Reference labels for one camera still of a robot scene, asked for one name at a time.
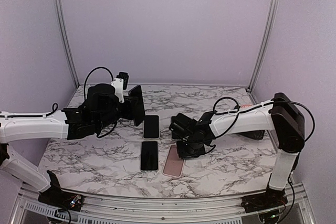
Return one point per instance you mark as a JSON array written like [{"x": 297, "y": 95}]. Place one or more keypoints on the aluminium front rail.
[{"x": 118, "y": 209}]

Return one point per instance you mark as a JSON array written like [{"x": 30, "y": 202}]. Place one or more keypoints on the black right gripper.
[{"x": 184, "y": 155}]

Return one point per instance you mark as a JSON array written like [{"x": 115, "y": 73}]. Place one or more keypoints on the red white patterned bowl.
[{"x": 246, "y": 106}]

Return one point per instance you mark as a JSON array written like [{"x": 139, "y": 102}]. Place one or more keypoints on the aluminium right corner post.
[{"x": 270, "y": 20}]

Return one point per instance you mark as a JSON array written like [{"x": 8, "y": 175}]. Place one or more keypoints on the pink phone case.
[{"x": 173, "y": 164}]

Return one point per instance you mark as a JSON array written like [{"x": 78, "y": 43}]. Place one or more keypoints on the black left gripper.
[{"x": 130, "y": 103}]

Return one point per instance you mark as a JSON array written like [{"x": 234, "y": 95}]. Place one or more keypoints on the aluminium corner post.
[
  {"x": 65, "y": 42},
  {"x": 270, "y": 20}
]

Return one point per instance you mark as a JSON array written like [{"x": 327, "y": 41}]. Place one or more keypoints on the aluminium left corner post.
[{"x": 65, "y": 42}]

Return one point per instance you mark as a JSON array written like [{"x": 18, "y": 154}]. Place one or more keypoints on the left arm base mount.
[{"x": 55, "y": 196}]

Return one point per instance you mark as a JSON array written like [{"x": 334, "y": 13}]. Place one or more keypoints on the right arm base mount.
[{"x": 270, "y": 198}]

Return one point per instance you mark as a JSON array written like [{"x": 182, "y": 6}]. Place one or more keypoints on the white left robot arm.
[{"x": 104, "y": 105}]

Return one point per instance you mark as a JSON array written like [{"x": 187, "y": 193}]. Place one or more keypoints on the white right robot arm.
[{"x": 279, "y": 114}]

